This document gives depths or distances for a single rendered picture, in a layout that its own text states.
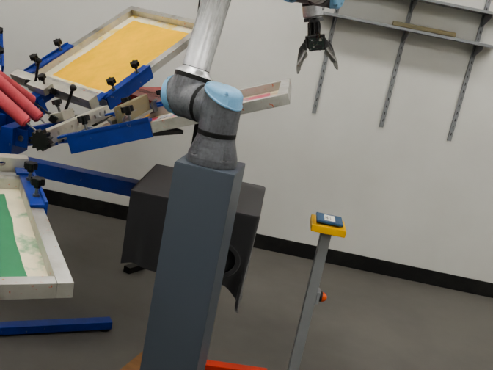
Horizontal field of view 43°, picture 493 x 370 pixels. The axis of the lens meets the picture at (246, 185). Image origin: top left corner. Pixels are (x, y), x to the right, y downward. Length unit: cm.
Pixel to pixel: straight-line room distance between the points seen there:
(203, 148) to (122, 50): 166
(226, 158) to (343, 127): 269
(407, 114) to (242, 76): 118
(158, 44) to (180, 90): 151
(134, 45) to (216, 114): 167
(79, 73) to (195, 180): 160
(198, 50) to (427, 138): 288
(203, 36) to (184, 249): 63
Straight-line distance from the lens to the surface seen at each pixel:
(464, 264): 487
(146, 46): 337
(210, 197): 180
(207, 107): 180
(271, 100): 211
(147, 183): 242
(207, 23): 190
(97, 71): 326
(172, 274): 191
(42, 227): 178
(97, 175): 255
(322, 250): 240
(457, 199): 469
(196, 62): 189
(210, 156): 179
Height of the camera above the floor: 164
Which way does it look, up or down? 15 degrees down
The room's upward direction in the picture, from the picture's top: 11 degrees clockwise
